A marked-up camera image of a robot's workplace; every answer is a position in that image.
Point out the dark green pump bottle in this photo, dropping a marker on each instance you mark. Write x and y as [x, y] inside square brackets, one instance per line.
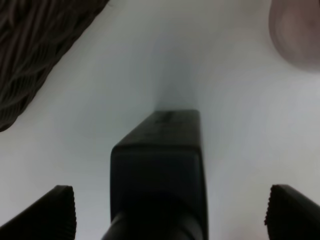
[157, 180]

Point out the purple translucent plastic cup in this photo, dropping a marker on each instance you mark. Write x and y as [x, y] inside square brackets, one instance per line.
[294, 29]

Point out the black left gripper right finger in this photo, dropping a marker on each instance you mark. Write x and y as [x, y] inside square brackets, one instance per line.
[291, 215]

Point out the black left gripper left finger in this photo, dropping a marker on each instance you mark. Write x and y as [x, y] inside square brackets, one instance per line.
[52, 217]

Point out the dark brown wicker basket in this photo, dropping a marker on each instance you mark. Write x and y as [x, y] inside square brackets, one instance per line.
[34, 36]

